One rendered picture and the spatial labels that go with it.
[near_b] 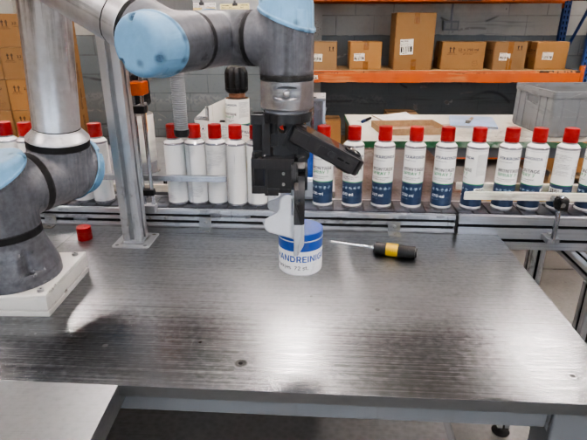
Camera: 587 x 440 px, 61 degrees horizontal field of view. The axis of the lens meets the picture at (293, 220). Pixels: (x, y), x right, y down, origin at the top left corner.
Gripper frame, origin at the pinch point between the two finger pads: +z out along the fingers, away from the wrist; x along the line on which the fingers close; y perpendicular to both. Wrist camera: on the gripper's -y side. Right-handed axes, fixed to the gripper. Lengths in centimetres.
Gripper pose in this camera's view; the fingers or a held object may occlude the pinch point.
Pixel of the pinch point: (300, 238)
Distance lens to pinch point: 78.4
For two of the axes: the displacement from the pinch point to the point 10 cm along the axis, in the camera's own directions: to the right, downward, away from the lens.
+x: -0.1, 3.7, -9.3
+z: 0.0, 9.3, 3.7
